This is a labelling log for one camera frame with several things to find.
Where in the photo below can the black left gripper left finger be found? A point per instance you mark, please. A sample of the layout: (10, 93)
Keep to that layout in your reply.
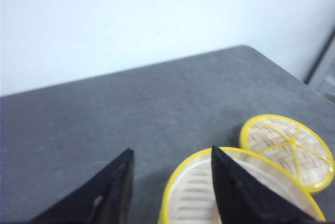
(105, 198)

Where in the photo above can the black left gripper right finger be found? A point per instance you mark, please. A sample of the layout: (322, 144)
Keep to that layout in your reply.
(241, 198)

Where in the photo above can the bamboo steamer drawer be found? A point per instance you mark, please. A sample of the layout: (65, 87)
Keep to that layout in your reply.
(314, 209)

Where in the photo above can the woven bamboo steamer lid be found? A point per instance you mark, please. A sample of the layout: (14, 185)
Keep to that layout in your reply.
(292, 146)

